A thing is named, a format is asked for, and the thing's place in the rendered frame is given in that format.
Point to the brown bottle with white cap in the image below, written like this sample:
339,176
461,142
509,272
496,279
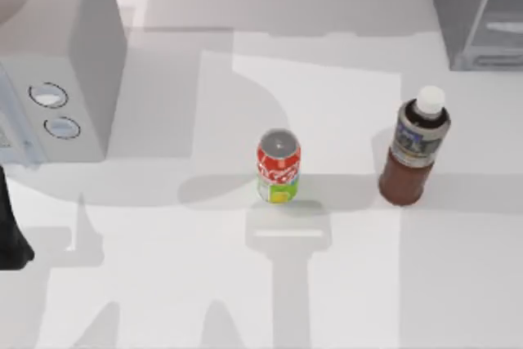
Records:
412,153

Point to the grey cabinet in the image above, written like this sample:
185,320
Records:
482,14

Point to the pale microwave oven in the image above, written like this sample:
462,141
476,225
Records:
81,38

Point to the red and green can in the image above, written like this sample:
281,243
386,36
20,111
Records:
278,169

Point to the round microwave knob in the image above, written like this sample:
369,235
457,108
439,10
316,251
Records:
62,127
48,95

